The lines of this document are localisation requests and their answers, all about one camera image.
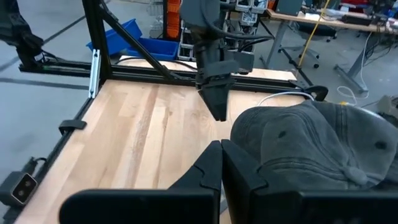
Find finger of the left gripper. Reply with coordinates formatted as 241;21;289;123
217;85;231;121
198;85;220;121

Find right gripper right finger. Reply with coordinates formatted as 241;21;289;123
221;139;398;224

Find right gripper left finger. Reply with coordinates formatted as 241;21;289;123
58;140;223;224

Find dark green baseball cap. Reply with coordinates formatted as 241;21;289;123
229;99;398;191

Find blue plastic bin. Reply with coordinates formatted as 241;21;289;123
126;37;180;62
86;17;147;57

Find orange storage rack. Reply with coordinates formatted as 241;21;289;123
165;0;182;40

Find black office chair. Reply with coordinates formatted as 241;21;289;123
279;22;339;70

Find black table clamp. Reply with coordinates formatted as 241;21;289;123
58;119;88;136

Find wooden top desk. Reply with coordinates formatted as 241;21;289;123
259;7;398;95

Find grey object on floor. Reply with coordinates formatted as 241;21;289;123
377;95;398;119

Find white cable with adapter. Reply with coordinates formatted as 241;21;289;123
256;90;315;107

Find orange-yellow floor cable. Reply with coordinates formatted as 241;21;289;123
297;0;331;68

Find silver frame corner plate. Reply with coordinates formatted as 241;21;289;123
88;49;102;99

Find grey camera box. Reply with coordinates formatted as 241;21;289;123
0;170;39;208

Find black aluminium table frame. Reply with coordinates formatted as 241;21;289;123
2;0;330;224

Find white floor cable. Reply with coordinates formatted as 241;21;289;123
336;30;374;101

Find black equipment with cables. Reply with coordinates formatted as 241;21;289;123
0;0;45;71

